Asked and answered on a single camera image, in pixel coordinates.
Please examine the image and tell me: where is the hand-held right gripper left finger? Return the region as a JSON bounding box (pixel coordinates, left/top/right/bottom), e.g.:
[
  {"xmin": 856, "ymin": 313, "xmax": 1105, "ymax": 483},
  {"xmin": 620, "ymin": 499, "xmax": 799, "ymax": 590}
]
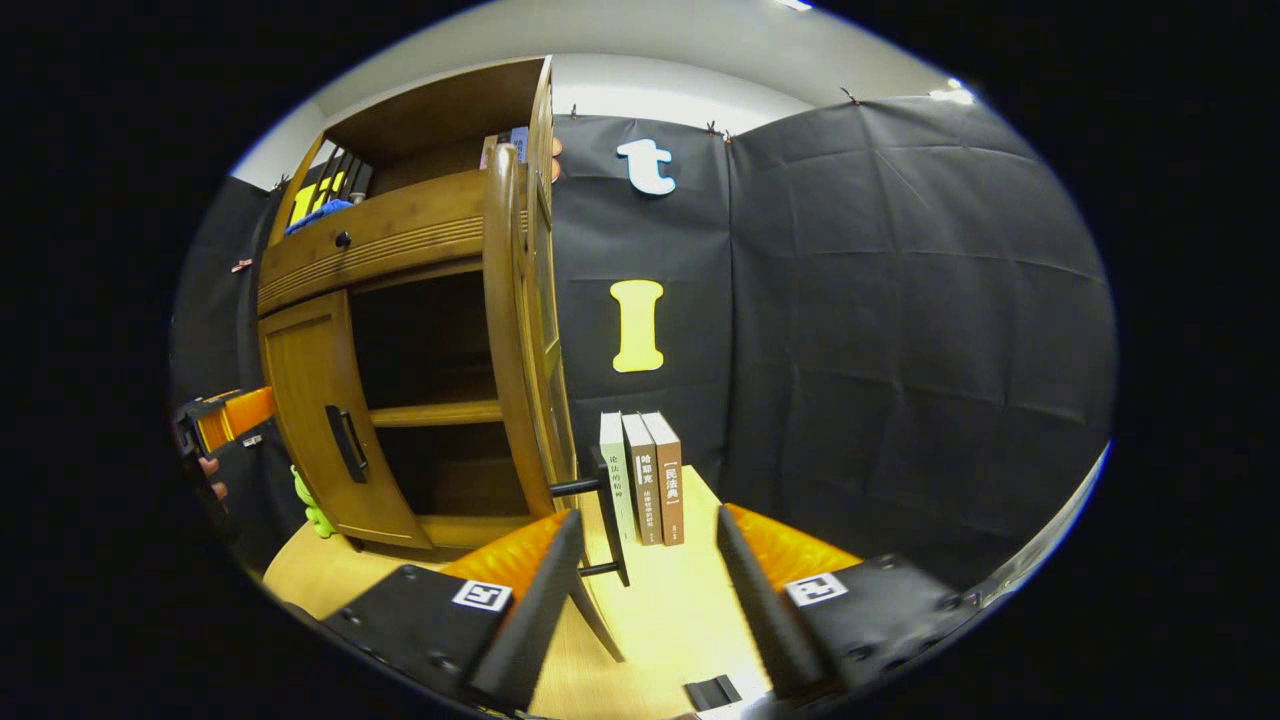
[{"xmin": 318, "ymin": 508, "xmax": 587, "ymax": 714}]

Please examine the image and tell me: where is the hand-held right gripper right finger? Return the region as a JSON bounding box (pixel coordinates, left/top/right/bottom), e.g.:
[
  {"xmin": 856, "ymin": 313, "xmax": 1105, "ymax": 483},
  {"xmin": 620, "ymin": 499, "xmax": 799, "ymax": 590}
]
[{"xmin": 715, "ymin": 502, "xmax": 989, "ymax": 701}]

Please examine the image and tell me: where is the wooden shoe cabinet door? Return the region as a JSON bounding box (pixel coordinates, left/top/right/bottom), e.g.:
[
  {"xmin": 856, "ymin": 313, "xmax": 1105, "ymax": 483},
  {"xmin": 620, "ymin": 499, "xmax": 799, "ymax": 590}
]
[
  {"xmin": 483, "ymin": 143, "xmax": 631, "ymax": 663},
  {"xmin": 258, "ymin": 290, "xmax": 433, "ymax": 549}
]

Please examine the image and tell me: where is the wooden double-door shoe cabinet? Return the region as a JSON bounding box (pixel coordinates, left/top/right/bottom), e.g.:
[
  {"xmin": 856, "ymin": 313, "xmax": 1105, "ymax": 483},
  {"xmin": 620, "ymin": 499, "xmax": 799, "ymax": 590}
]
[{"xmin": 255, "ymin": 55, "xmax": 581, "ymax": 561}]

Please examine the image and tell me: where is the wooden inner cabinet shelf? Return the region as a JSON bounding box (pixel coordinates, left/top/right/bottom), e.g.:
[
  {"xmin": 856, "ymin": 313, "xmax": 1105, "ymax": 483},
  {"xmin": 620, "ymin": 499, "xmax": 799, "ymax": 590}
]
[{"xmin": 368, "ymin": 400, "xmax": 504, "ymax": 429}]

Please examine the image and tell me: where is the pale green standing book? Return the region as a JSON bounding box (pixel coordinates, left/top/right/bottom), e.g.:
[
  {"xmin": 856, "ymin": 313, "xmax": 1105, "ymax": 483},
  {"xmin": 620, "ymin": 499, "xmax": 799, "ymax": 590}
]
[{"xmin": 600, "ymin": 412, "xmax": 638, "ymax": 546}]

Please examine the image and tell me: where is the grey brown standing book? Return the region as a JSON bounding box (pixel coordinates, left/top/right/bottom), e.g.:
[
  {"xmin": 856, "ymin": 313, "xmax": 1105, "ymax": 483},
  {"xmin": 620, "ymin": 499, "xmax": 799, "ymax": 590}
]
[{"xmin": 622, "ymin": 413, "xmax": 663, "ymax": 546}]

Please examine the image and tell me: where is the blue folded towel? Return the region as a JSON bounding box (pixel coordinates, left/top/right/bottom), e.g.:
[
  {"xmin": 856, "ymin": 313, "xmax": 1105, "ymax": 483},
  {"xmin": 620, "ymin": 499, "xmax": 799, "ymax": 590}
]
[{"xmin": 284, "ymin": 198, "xmax": 354, "ymax": 236}]

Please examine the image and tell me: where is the wooden drawer with black knob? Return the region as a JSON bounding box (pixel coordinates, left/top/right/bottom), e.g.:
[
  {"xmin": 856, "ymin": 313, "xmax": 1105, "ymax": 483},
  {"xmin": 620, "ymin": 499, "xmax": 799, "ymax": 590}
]
[{"xmin": 257, "ymin": 168, "xmax": 526, "ymax": 317}]

